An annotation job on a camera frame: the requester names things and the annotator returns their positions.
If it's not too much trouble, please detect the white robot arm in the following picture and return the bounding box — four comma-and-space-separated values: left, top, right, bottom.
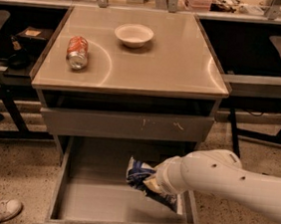
144, 149, 281, 224

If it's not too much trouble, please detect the grey drawer cabinet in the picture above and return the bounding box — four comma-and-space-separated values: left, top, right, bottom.
32, 5, 229, 154

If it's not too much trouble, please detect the black bottle under desk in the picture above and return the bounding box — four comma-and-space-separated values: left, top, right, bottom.
7, 36, 30, 70

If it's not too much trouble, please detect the closed grey top drawer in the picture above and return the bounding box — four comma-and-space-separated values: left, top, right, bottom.
41, 108, 213, 143

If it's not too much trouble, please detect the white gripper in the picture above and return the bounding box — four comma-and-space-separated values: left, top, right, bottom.
143, 156, 187, 195

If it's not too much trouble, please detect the orange soda can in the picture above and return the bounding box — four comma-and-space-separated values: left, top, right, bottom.
66, 36, 89, 71

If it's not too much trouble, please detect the black box under desk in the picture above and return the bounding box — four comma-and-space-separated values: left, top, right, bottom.
16, 26, 53, 50

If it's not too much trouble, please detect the blue chip bag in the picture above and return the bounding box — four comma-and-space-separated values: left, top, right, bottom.
126, 157, 183, 215

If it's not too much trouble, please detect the open grey middle drawer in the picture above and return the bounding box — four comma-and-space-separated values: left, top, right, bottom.
35, 136, 199, 224

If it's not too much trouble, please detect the white paper bowl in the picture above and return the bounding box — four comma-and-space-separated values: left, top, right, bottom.
115, 24, 153, 49

